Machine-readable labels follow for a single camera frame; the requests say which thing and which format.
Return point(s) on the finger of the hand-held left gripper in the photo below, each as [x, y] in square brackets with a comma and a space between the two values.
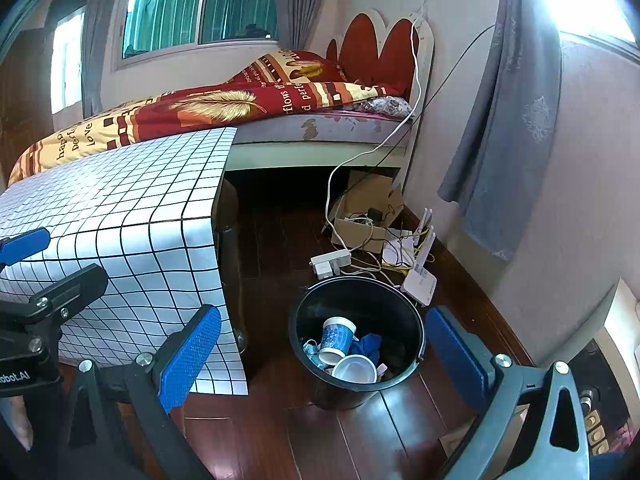
[25, 247]
[70, 290]

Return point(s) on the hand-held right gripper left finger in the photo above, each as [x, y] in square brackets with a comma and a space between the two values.
[192, 355]

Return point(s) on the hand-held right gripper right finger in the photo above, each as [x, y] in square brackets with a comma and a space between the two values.
[457, 355]

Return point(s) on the blue cloth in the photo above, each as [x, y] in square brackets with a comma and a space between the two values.
[367, 345]

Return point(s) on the dark blue paper cup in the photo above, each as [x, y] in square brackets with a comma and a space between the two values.
[355, 369]

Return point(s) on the clear plastic bag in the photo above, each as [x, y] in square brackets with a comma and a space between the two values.
[311, 352]

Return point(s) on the blue patterned paper cup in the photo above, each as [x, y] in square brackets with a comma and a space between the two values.
[336, 340]

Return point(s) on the black trash bin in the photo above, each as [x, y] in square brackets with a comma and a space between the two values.
[340, 395]

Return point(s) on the person's left hand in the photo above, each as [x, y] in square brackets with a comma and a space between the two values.
[17, 425]

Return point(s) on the white router with antennas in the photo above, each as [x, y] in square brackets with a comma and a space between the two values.
[419, 282]

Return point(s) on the white black-grid tablecloth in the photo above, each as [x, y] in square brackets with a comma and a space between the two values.
[125, 200]

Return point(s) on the brown wooden wardrobe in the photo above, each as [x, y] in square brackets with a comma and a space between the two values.
[22, 105]

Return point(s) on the black panel with brass sockets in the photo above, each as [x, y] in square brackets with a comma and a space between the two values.
[597, 410]

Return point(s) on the cardboard box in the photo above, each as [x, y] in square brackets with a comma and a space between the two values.
[360, 232]

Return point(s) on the white power strip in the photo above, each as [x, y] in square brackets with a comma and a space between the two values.
[330, 262]

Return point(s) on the black power adapter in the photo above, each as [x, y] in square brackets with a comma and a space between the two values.
[375, 215]

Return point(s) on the red and yellow printed blanket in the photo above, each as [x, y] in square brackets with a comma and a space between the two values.
[150, 115]

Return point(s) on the narrow bright window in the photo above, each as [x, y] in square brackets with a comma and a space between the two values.
[67, 60]

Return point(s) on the grey patterned curtain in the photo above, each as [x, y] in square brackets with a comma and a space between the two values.
[505, 135]

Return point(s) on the grey floral mattress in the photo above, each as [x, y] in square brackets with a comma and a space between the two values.
[340, 127]

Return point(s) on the floral pillow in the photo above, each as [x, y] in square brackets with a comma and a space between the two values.
[385, 106]

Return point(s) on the large window with green curtain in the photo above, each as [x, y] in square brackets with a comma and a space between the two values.
[200, 10]

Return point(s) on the bright window by grey curtain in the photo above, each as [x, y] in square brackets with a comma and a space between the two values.
[590, 0]

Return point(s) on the bed frame with red headboard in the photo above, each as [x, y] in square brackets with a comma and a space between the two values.
[360, 40]

